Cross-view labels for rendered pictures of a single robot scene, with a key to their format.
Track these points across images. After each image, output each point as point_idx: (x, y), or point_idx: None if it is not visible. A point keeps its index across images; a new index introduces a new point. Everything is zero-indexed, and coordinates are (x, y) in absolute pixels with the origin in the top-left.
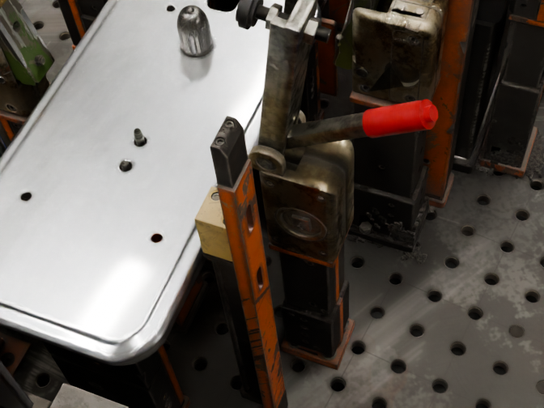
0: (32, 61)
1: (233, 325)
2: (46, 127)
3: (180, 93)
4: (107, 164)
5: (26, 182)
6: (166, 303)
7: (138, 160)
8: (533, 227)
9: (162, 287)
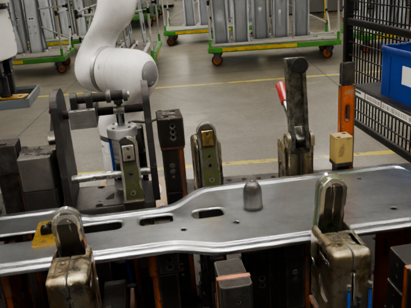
0: None
1: None
2: (355, 220)
3: (287, 199)
4: (347, 198)
5: (388, 211)
6: (378, 165)
7: None
8: None
9: (374, 170)
